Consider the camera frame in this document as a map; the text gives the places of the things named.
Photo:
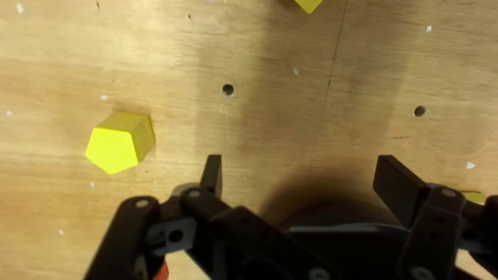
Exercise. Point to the yellow pentagon block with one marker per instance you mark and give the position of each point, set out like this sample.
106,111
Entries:
117,148

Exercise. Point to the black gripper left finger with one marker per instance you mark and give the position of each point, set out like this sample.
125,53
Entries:
125,239

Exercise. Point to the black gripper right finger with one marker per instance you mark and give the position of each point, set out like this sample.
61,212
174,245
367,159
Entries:
436,223

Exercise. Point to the yellow wooden block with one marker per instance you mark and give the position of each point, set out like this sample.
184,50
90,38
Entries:
308,4

